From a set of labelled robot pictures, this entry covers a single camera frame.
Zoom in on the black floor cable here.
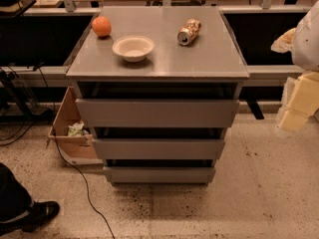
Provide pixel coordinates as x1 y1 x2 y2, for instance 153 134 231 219
33 62 117 239

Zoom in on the grey middle drawer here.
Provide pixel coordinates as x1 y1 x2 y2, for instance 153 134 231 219
93 138 224 159

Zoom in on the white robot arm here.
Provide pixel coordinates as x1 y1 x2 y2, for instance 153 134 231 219
276 1 319 137

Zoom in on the gold soda can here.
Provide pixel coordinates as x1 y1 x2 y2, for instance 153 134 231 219
177 19 201 46

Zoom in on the black shoe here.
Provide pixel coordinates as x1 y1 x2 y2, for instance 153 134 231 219
22 201 60 232

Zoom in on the grey drawer cabinet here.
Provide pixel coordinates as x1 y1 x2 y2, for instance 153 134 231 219
65 5 250 185

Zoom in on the grey bottom drawer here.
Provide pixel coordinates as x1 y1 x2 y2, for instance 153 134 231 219
103 166 215 184

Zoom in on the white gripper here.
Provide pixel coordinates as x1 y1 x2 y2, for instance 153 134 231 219
278 72 319 132

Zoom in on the grey top drawer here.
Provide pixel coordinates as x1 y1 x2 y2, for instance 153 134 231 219
76 99 239 127

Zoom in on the cardboard box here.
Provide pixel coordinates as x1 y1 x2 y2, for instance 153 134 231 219
48 87 102 165

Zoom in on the orange fruit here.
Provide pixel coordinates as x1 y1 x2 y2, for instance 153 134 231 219
92 16 112 37

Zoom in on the black tripod stand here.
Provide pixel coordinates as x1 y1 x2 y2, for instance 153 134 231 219
0 69 51 120

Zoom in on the white paper bowl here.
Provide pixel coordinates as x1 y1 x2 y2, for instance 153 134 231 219
113 36 155 63

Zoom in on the grey drawer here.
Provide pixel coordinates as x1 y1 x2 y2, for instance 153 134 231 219
76 99 239 127
93 138 224 159
103 166 215 184

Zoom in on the crumpled paper in box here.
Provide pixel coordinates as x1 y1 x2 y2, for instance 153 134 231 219
68 122 85 136

